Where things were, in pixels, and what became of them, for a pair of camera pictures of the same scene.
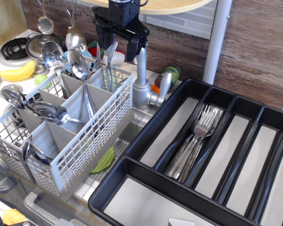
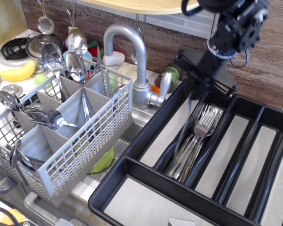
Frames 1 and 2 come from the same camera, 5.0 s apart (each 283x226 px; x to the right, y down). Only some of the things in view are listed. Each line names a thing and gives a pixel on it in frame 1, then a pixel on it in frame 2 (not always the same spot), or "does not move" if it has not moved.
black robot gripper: (122, 16) to (205, 66)
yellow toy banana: (17, 74) does not move
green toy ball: (39, 78) does not move
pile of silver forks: (210, 117) does not move
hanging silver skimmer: (45, 24) does not move
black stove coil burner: (15, 48) does not move
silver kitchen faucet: (142, 97) does not move
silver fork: (112, 50) to (183, 127)
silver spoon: (29, 149) to (17, 152)
